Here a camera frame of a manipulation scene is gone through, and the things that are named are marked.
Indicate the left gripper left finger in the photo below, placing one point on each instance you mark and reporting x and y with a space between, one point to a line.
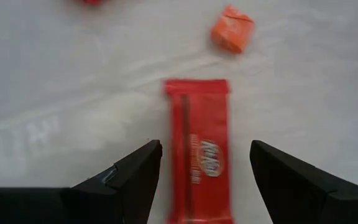
73 205

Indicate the red KitKat bar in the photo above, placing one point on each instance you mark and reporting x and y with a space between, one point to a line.
90 1
204 124

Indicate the small orange square candy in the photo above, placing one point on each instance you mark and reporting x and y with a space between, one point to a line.
232 29

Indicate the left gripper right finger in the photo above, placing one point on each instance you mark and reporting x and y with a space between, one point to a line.
306 199

